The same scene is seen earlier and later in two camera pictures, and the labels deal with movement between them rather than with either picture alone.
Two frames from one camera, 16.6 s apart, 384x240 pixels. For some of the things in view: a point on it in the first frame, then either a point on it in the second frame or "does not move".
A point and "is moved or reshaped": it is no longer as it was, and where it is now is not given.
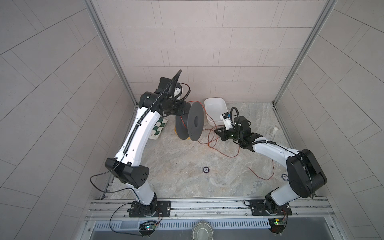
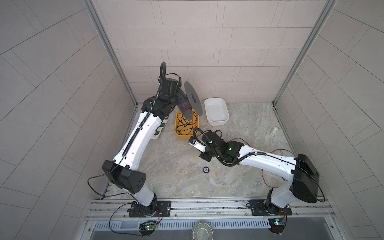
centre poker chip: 206,170 does not move
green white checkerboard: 158,127 does not move
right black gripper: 223,134 to 204,157
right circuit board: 277,223 does not move
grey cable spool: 190,125 is moved or reshaped
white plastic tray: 214,107 does not move
